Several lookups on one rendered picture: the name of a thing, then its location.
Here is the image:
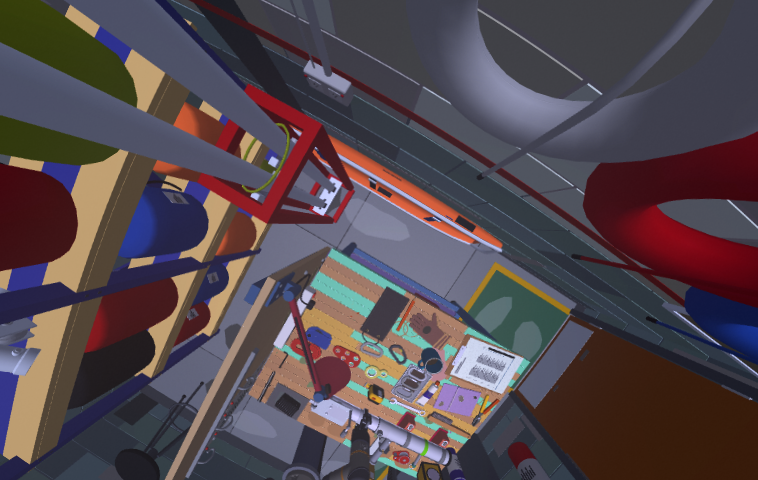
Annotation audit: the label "brown cabinet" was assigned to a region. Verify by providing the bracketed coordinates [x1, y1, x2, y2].
[514, 316, 758, 480]

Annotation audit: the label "dark grey square block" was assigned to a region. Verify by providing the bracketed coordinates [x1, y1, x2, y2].
[265, 383, 301, 419]

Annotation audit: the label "red hose ring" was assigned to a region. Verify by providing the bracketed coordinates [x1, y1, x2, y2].
[582, 109, 758, 323]

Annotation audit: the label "blue mug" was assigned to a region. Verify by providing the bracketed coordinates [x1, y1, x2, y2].
[417, 347, 447, 377]

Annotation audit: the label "blue hose ring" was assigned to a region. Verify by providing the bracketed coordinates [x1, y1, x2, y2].
[683, 284, 758, 384]

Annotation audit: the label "grey wall socket with conduit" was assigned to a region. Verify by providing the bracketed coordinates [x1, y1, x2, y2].
[289, 0, 354, 105]

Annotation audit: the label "grey duct ring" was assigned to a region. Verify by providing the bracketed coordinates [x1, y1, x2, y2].
[410, 0, 758, 164]

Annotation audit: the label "black drum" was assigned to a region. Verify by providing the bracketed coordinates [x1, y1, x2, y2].
[66, 329, 156, 410]

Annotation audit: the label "red round part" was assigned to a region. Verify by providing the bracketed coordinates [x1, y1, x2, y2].
[288, 337, 318, 363]

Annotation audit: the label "white column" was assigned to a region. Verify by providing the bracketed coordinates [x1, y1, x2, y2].
[64, 0, 297, 150]
[0, 18, 281, 193]

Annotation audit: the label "orange board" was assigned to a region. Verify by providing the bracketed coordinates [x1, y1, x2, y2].
[315, 135, 506, 254]

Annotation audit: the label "black flat plate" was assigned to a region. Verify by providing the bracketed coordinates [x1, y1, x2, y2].
[359, 286, 412, 340]

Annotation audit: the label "silver wrench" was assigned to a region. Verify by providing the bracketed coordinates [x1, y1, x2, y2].
[388, 395, 427, 418]

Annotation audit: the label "red plate with holes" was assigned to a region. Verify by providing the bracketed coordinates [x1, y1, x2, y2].
[331, 345, 362, 370]

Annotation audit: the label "red drum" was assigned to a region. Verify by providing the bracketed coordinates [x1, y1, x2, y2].
[84, 278, 182, 354]
[0, 162, 80, 280]
[173, 303, 213, 347]

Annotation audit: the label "olive green drum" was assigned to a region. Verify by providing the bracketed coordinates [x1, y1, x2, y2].
[0, 0, 139, 167]

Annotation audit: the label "clipboard with paper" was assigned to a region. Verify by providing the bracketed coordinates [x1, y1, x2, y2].
[448, 335, 527, 403]

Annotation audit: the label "green cable loop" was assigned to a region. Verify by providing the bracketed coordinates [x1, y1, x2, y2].
[241, 121, 292, 195]

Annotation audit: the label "blue drum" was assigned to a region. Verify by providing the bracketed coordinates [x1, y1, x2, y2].
[117, 184, 212, 261]
[192, 263, 232, 307]

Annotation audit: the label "orange screwdriver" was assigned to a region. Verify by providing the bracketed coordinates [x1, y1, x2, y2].
[396, 297, 417, 335]

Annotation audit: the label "red white canister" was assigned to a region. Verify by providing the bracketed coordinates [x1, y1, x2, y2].
[507, 441, 541, 480]

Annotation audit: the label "black stool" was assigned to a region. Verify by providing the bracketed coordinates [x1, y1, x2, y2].
[113, 380, 208, 480]

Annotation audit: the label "brown glove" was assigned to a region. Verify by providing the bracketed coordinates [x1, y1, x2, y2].
[408, 307, 451, 347]

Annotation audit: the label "purple notepad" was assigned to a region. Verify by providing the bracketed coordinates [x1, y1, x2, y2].
[432, 382, 484, 419]

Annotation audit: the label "grey parts tray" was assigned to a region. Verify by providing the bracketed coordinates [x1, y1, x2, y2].
[391, 366, 431, 403]

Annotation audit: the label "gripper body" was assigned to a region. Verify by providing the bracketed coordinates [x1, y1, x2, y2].
[350, 430, 373, 466]

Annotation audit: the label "green mat yellow border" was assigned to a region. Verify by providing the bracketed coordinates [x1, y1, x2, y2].
[463, 262, 574, 367]

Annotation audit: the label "red frame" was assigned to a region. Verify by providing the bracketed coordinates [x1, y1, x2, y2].
[198, 84, 356, 225]

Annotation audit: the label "orange handled pliers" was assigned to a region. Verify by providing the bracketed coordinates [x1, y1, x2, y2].
[470, 393, 500, 426]

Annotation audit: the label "speckled grey base plate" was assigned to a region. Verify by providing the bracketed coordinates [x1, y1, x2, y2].
[309, 396, 368, 427]

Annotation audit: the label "blue yellow shelf unit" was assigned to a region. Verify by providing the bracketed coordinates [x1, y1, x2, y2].
[0, 0, 271, 465]

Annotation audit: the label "thin grey pole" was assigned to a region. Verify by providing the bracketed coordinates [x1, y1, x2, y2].
[474, 0, 718, 181]

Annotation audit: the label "orange drum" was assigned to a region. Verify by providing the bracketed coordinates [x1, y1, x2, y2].
[152, 102, 242, 181]
[215, 211, 258, 258]

